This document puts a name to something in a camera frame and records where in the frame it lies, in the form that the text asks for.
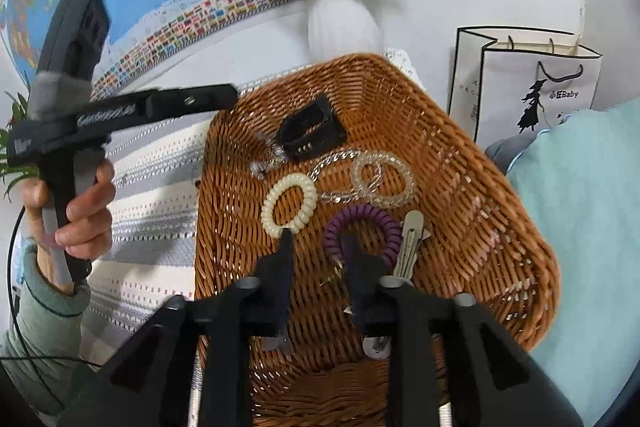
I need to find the purple spiral hair tie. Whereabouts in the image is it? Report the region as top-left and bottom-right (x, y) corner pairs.
(323, 205), (402, 273)

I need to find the person's left forearm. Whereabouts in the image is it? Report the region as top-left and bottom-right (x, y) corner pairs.
(0, 252), (93, 414)

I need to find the light teal cushion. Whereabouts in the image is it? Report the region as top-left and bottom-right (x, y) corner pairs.
(485, 99), (640, 427)

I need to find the crystal bead bracelet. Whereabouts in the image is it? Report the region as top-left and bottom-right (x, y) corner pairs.
(249, 132), (291, 180)

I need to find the silver hair clip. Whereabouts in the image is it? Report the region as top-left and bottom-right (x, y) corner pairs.
(394, 210), (432, 282)

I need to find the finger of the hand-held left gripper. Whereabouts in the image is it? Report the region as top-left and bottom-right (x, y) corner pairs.
(145, 83), (240, 120)

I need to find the white paper bag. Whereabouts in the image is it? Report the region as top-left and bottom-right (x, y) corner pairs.
(446, 26), (603, 148)

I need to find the green plant in red pot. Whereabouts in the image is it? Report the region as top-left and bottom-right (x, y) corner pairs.
(0, 92), (40, 204)

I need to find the person's left hand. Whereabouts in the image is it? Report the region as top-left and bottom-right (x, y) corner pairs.
(21, 159), (117, 278)

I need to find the white hair clip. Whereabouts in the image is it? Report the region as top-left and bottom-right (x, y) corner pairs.
(362, 332), (393, 360)

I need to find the clear spiral hair tie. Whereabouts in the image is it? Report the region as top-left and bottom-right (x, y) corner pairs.
(351, 150), (415, 208)

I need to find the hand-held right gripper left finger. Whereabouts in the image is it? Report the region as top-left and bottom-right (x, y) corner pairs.
(57, 229), (297, 427)

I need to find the white ribbed vase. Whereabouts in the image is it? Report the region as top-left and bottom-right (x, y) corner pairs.
(306, 0), (383, 65)

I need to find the black cable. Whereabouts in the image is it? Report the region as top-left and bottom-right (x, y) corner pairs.
(0, 206), (101, 414)

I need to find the brown wicker basket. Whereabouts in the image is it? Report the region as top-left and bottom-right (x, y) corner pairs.
(192, 53), (562, 427)

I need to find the striped woven table mat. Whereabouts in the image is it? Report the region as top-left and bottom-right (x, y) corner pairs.
(75, 48), (426, 427)

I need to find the cream spiral hair tie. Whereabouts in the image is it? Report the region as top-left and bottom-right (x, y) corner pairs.
(261, 173), (318, 238)

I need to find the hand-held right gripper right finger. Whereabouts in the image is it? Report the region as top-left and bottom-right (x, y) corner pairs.
(342, 234), (586, 427)

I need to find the metal chain bracelet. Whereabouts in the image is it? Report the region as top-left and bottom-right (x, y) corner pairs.
(310, 149), (386, 204)

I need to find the black hair claw clip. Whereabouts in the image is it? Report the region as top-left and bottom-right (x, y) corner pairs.
(277, 96), (347, 164)

